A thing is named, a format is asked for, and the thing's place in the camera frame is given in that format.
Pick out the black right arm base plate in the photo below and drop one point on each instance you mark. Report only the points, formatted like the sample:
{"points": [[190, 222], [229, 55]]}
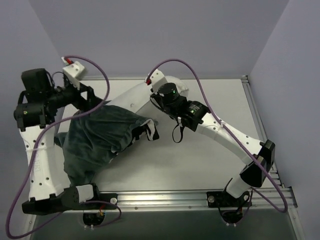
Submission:
{"points": [[222, 199]]}

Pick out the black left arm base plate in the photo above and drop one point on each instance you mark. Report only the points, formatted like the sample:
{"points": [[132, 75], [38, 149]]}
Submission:
{"points": [[104, 201]]}

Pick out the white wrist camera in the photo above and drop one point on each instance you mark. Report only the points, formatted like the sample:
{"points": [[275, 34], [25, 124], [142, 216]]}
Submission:
{"points": [[156, 80], [75, 72]]}

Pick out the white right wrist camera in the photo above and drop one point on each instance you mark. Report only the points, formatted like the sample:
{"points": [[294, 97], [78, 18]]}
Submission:
{"points": [[156, 80]]}

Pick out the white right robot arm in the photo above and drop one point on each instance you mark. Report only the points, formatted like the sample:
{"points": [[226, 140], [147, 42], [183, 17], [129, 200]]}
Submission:
{"points": [[257, 156]]}

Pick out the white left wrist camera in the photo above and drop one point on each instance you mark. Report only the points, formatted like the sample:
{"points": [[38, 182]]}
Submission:
{"points": [[75, 72]]}

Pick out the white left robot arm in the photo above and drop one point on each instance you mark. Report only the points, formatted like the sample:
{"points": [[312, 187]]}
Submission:
{"points": [[35, 114]]}

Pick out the aluminium front mounting rail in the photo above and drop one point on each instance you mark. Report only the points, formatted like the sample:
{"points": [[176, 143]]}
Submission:
{"points": [[160, 201]]}

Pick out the aluminium table edge rail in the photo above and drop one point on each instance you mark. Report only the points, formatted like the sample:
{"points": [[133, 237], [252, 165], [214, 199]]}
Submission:
{"points": [[259, 124]]}

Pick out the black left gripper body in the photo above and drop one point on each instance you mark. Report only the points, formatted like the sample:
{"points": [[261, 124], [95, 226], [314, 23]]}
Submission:
{"points": [[83, 94]]}

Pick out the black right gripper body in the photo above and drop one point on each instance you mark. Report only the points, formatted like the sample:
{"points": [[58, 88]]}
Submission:
{"points": [[155, 97]]}

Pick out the white pillow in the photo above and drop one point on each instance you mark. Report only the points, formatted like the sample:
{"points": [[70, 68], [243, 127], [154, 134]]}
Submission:
{"points": [[137, 100]]}

